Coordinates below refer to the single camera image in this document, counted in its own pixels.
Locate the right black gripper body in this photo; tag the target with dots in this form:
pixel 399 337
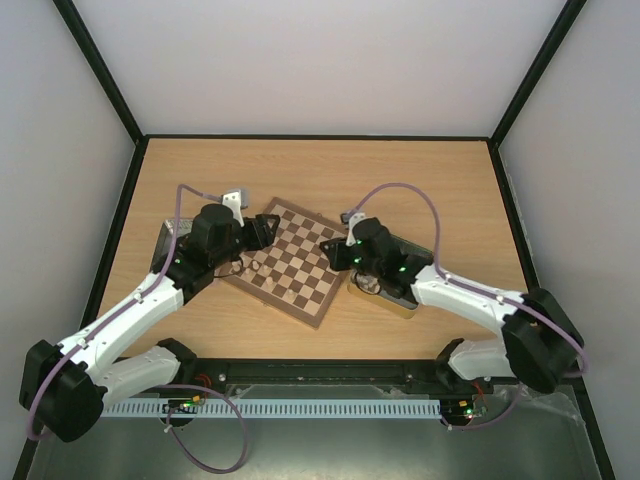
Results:
pixel 342 255

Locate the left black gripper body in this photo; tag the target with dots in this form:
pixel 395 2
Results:
pixel 253 243

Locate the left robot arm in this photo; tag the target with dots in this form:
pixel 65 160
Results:
pixel 68 385

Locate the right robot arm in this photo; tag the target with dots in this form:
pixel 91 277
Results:
pixel 535 341

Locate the wooden chess board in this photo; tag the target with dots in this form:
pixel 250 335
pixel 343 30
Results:
pixel 294 261

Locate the gold tin tray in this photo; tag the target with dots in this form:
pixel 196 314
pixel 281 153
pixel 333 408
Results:
pixel 402 307

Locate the pink tin tray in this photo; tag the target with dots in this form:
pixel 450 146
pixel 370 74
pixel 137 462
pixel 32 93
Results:
pixel 165 236

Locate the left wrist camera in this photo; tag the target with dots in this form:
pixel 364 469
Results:
pixel 236 200

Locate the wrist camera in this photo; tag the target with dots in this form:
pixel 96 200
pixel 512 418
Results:
pixel 236 200
pixel 351 219

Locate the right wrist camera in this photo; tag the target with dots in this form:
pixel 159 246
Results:
pixel 351 219

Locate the black aluminium frame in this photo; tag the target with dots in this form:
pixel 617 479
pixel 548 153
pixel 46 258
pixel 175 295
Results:
pixel 76 26

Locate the light blue cable duct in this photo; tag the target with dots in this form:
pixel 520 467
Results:
pixel 314 409

